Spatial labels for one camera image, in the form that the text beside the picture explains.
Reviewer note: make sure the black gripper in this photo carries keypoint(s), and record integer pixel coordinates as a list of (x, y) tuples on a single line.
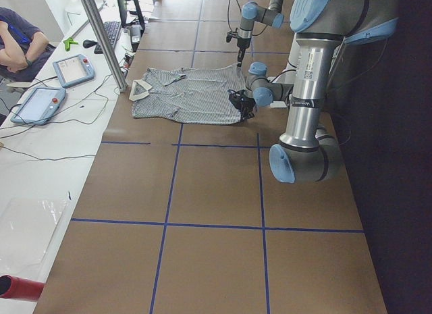
[(241, 44), (246, 105)]

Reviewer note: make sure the navy white striped polo shirt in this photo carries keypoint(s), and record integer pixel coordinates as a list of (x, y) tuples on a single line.
[(191, 95)]

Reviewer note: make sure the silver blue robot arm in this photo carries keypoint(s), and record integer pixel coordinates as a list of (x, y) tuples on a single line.
[(306, 152), (252, 12)]

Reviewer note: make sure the blue tape grid lines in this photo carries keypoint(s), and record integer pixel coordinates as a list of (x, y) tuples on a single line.
[(189, 219)]

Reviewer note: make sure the black monitor stand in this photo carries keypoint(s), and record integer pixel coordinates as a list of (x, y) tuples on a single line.
[(130, 14)]

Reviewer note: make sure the black keyboard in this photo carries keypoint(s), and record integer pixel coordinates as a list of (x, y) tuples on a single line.
[(113, 29)]

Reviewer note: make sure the black computer mouse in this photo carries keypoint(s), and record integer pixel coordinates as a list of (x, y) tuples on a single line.
[(89, 43)]

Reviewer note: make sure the upper blue teach pendant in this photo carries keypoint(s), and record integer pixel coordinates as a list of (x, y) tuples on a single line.
[(73, 70)]

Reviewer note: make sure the blue teach pendant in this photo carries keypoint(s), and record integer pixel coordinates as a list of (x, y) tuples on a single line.
[(40, 106), (73, 70)]

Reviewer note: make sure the green tool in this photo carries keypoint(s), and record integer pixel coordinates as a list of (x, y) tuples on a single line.
[(68, 43)]

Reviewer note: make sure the lower blue teach pendant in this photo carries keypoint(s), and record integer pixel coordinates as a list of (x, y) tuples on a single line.
[(40, 106)]

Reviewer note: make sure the seated person in purple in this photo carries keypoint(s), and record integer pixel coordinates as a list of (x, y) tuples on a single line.
[(24, 47)]

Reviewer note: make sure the clear plastic bag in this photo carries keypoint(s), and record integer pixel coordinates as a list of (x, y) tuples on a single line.
[(27, 227)]

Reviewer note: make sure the red cylinder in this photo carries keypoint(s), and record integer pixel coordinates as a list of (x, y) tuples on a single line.
[(20, 289)]

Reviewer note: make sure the aluminium camera post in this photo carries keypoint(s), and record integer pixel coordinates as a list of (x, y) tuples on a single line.
[(96, 22)]

